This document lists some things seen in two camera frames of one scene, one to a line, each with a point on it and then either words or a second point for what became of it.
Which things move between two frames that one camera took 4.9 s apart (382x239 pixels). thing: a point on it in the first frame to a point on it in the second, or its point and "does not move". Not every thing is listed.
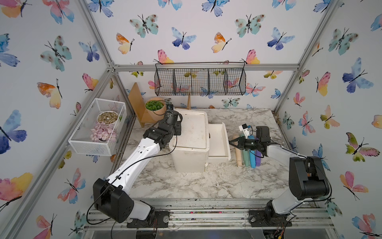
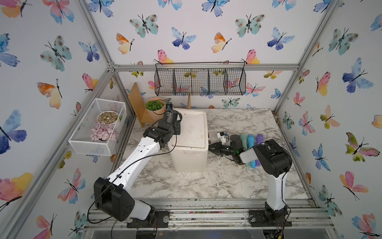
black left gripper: x=177 y=126 does not move
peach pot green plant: x=155 y=108 does not move
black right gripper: x=241 y=143 to x=217 y=148
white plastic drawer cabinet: x=190 y=149 does not move
